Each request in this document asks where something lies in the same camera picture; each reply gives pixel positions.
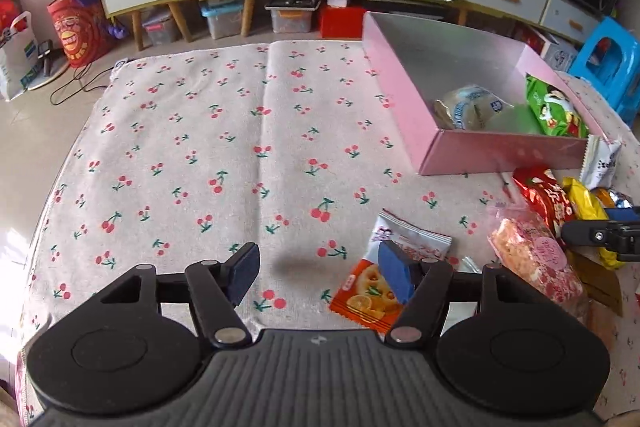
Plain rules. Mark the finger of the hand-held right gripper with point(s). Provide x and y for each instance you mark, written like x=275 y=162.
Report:
x=622 y=213
x=585 y=233

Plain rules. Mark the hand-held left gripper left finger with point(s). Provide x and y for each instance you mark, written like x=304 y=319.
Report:
x=244 y=274

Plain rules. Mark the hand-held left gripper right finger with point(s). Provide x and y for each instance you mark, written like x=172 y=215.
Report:
x=395 y=272

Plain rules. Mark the yellow snack packet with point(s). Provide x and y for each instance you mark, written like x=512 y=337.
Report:
x=582 y=202

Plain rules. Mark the white pink snack packet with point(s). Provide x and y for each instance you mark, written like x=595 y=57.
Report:
x=420 y=239

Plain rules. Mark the orange cookie snack packet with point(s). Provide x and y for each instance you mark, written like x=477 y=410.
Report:
x=360 y=297

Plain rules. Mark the white snack packet black print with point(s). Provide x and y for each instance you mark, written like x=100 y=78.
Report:
x=600 y=162

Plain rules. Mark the red snack packet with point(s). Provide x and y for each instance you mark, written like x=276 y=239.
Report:
x=540 y=197

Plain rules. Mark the pink cardboard box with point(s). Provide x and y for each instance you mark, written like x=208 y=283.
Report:
x=480 y=152

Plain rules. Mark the blue gold candy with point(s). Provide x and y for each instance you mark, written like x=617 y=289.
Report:
x=614 y=198

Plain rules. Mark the brown paper packet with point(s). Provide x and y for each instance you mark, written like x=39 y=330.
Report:
x=600 y=287

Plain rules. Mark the clear pink rice cracker packet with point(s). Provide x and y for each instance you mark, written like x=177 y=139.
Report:
x=530 y=257

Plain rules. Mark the cherry print tablecloth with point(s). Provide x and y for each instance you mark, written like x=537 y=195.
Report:
x=200 y=157

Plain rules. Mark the green cartoon snack packet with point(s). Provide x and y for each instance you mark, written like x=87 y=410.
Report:
x=550 y=107

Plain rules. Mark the blue plastic stool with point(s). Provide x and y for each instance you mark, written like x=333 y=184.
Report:
x=607 y=57

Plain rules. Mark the white blue snack packet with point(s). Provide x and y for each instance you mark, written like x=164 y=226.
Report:
x=470 y=107

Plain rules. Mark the clear box blue lid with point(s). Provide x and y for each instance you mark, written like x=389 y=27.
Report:
x=222 y=21

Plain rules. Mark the red cardboard box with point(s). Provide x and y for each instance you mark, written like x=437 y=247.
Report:
x=342 y=23

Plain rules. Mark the grey plastic storage box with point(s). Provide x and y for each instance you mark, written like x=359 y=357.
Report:
x=161 y=29

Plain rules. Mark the clear plastic storage box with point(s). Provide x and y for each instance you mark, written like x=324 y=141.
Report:
x=292 y=18

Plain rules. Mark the red printed bag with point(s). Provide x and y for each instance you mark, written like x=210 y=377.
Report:
x=77 y=32

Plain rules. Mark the white shopping bag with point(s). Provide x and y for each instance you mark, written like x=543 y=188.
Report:
x=20 y=57

